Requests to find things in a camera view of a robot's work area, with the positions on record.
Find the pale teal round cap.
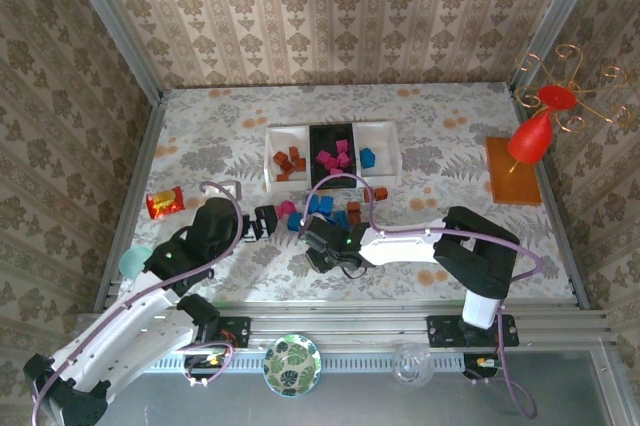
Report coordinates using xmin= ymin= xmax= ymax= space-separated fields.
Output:
xmin=118 ymin=245 xmax=154 ymax=280

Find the orange wooden board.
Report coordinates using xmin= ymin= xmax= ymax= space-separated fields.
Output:
xmin=485 ymin=136 xmax=544 ymax=206

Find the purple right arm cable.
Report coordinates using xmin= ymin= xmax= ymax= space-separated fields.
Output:
xmin=298 ymin=173 xmax=545 ymax=421

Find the slotted cable duct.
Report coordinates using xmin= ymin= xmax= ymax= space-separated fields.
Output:
xmin=149 ymin=351 xmax=469 ymax=376

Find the black plastic bin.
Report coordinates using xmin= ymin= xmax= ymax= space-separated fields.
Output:
xmin=308 ymin=121 xmax=359 ymax=191

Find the white plastic bin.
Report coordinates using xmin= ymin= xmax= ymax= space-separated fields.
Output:
xmin=263 ymin=124 xmax=312 ymax=194
xmin=352 ymin=119 xmax=403 ymax=180

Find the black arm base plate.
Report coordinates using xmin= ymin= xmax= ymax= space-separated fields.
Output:
xmin=164 ymin=315 xmax=252 ymax=350
xmin=425 ymin=314 xmax=520 ymax=349

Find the floral tablecloth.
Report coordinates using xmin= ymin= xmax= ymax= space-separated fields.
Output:
xmin=107 ymin=83 xmax=576 ymax=303

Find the red plastic goblet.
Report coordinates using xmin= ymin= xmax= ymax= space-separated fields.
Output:
xmin=506 ymin=84 xmax=579 ymax=166

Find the gold wire stand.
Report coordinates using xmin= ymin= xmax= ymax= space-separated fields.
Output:
xmin=514 ymin=43 xmax=632 ymax=133

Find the leaf-patterned bowl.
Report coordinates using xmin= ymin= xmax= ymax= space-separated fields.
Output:
xmin=263 ymin=334 xmax=323 ymax=397

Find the grey metal platform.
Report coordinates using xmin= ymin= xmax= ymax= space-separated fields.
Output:
xmin=52 ymin=338 xmax=634 ymax=426

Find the red snack packet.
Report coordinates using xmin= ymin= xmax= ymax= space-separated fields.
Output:
xmin=144 ymin=185 xmax=187 ymax=220

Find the clear glass cup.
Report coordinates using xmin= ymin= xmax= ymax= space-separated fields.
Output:
xmin=391 ymin=342 xmax=435 ymax=387

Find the aluminium frame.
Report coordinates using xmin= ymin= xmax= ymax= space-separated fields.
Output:
xmin=57 ymin=0 xmax=621 ymax=352

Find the small black electronics board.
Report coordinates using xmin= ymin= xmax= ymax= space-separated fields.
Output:
xmin=462 ymin=353 xmax=504 ymax=380
xmin=183 ymin=351 xmax=225 ymax=372

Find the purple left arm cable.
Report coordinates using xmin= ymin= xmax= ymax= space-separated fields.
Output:
xmin=30 ymin=179 xmax=247 ymax=426

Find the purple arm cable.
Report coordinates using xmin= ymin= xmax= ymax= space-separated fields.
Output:
xmin=30 ymin=179 xmax=247 ymax=426
xmin=298 ymin=173 xmax=545 ymax=421

